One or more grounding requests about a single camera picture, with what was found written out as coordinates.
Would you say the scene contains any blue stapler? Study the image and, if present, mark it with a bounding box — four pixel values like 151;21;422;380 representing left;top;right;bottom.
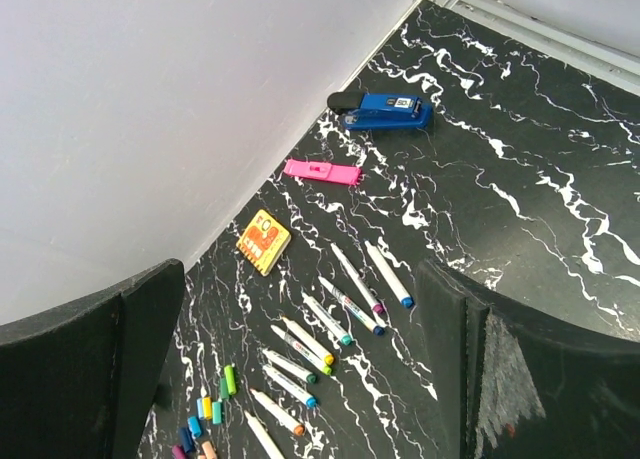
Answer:
327;91;433;131

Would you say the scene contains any dark green pen cap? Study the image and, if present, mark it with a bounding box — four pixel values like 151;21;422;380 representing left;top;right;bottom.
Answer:
219;377;229;401

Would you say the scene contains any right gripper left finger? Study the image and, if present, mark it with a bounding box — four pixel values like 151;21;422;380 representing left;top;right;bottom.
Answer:
1;259;185;458

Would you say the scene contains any dark blue pen cap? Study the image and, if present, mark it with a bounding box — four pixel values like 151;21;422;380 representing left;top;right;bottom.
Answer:
179;427;195;454

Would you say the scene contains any teal pen cap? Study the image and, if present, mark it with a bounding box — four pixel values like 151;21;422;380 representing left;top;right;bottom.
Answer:
212;401;224;425

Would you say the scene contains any aluminium frame rail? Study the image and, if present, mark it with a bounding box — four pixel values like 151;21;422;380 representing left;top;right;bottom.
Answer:
429;0;639;95

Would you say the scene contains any dark green cap marker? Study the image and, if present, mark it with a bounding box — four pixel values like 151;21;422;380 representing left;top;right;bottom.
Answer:
261;348;317;384

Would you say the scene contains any yellow pen cap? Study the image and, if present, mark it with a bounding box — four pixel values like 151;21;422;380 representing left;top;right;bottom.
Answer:
201;396;213;420

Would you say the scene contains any tan pen cap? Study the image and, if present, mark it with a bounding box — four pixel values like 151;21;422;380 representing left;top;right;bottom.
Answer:
201;440;218;459

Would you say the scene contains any teal cap marker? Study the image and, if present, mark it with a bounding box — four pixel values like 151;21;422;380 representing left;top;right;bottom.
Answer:
301;292;353;346

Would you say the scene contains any yellow cap marker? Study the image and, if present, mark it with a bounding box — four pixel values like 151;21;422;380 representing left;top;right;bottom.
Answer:
282;316;335;365

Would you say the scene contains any dark blue cap marker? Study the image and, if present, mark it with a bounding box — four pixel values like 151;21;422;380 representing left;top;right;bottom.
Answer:
365;241;414;309

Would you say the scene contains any tan cap marker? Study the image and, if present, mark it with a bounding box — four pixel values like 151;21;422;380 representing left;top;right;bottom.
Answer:
249;388;306;437

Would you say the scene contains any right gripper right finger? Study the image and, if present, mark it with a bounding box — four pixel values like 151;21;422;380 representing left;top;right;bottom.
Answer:
415;259;639;458

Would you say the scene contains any purple cap marker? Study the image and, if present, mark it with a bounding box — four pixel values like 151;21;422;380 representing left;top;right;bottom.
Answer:
330;243;386;316

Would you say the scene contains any pale blue pen cap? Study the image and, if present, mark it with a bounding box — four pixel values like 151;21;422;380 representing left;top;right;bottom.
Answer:
196;398;205;419

